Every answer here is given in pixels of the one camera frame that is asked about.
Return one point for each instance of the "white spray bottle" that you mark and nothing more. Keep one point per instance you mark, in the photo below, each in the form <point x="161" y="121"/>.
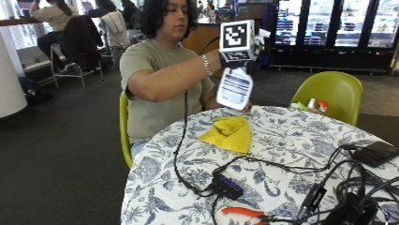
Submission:
<point x="234" y="89"/>

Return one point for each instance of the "white marker cube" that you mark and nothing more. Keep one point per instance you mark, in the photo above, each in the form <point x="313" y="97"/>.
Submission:
<point x="237" y="34"/>

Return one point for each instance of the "wooden counter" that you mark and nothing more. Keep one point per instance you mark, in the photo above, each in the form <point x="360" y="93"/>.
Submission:
<point x="201" y="39"/>

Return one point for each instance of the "glass door drinks cooler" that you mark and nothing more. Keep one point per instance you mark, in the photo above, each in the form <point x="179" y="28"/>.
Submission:
<point x="333" y="34"/>

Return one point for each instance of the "spray bottle with green trigger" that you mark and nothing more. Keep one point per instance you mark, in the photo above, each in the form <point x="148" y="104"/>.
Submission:
<point x="310" y="104"/>

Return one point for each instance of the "green plastic chair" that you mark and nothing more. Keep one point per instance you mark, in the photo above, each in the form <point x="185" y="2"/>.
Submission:
<point x="124" y="134"/>
<point x="333" y="93"/>

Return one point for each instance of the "spray bottle with red trigger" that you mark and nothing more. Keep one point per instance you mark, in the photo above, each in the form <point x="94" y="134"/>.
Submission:
<point x="322" y="106"/>

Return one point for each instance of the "yellow cloth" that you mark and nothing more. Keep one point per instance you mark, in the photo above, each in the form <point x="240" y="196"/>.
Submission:
<point x="231" y="134"/>

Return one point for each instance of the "blue floral tablecloth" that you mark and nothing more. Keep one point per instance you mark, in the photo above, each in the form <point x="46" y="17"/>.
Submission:
<point x="286" y="140"/>

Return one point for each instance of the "the person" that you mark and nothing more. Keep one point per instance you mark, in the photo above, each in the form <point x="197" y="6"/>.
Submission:
<point x="153" y="103"/>

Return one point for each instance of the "white jacket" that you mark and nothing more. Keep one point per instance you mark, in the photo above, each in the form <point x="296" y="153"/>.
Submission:
<point x="115" y="29"/>

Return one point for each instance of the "dark jacket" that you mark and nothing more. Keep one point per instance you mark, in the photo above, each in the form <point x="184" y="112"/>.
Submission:
<point x="82" y="40"/>

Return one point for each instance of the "flat black box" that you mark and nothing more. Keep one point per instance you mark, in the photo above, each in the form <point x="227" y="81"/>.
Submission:
<point x="375" y="153"/>

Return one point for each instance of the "black hub with blue lights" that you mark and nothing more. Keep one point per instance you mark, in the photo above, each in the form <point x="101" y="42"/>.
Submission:
<point x="228" y="187"/>

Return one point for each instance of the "small black adapter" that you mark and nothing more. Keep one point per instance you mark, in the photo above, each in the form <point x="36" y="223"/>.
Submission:
<point x="314" y="197"/>

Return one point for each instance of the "dark bag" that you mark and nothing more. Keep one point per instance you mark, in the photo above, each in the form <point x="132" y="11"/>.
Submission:
<point x="35" y="90"/>

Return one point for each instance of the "large black device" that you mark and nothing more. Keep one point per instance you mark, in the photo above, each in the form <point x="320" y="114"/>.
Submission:
<point x="352" y="211"/>

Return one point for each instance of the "white column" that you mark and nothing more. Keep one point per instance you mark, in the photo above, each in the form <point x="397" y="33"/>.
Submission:
<point x="10" y="78"/>

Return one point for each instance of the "metal frame chair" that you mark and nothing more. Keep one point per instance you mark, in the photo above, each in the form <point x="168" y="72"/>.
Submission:
<point x="79" y="73"/>

